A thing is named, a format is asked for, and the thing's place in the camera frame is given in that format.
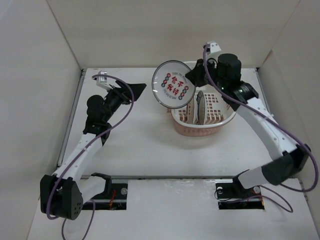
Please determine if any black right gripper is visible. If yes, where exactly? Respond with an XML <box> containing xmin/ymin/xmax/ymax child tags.
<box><xmin>185</xmin><ymin>56</ymin><xmax>228</xmax><ymax>91</ymax></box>

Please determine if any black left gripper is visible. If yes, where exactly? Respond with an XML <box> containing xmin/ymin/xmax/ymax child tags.
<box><xmin>102</xmin><ymin>80</ymin><xmax>146</xmax><ymax>123</ymax></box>

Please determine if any plate with green rim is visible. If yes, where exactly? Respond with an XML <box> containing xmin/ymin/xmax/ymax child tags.
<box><xmin>196</xmin><ymin>91</ymin><xmax>207</xmax><ymax>125</ymax></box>

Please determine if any plate with red characters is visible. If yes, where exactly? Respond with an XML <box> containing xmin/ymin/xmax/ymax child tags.
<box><xmin>151</xmin><ymin>60</ymin><xmax>196</xmax><ymax>109</ymax></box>

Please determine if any plate with orange sunburst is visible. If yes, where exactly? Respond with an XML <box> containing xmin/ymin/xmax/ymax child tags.
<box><xmin>186</xmin><ymin>99</ymin><xmax>197</xmax><ymax>125</ymax></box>

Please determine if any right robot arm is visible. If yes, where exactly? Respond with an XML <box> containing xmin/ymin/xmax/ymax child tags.
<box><xmin>185</xmin><ymin>53</ymin><xmax>310</xmax><ymax>197</ymax></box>

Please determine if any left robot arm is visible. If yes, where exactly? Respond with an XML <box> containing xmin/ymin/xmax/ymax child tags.
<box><xmin>40</xmin><ymin>80</ymin><xmax>147</xmax><ymax>220</ymax></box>

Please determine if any white plastic dish rack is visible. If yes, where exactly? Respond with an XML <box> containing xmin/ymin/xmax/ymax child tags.
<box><xmin>169</xmin><ymin>61</ymin><xmax>237</xmax><ymax>128</ymax></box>

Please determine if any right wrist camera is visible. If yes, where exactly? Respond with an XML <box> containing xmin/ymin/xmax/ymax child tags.
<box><xmin>202</xmin><ymin>41</ymin><xmax>222</xmax><ymax>59</ymax></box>

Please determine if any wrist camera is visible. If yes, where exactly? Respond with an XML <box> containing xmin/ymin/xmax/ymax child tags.
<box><xmin>95</xmin><ymin>76</ymin><xmax>113</xmax><ymax>92</ymax></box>
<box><xmin>202</xmin><ymin>41</ymin><xmax>222</xmax><ymax>59</ymax></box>

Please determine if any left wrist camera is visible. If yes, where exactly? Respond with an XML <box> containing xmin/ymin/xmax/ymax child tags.
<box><xmin>95</xmin><ymin>76</ymin><xmax>113</xmax><ymax>92</ymax></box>

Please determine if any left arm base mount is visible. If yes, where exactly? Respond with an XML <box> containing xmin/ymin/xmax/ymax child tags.
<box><xmin>79</xmin><ymin>173</ymin><xmax>128</xmax><ymax>211</ymax></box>

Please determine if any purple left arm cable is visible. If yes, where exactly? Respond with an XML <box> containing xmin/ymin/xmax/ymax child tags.
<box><xmin>46</xmin><ymin>74</ymin><xmax>136</xmax><ymax>240</ymax></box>

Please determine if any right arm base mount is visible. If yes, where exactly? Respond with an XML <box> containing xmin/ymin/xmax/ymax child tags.
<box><xmin>214</xmin><ymin>178</ymin><xmax>265</xmax><ymax>210</ymax></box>

